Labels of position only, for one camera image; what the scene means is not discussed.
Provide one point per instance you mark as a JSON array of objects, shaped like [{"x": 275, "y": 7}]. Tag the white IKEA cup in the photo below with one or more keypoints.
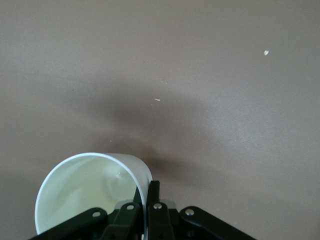
[{"x": 82, "y": 190}]

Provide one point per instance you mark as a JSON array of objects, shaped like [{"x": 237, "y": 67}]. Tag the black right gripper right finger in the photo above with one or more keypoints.
[{"x": 158, "y": 220}]

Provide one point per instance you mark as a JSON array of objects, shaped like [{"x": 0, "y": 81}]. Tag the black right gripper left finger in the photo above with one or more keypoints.
[{"x": 126, "y": 220}]

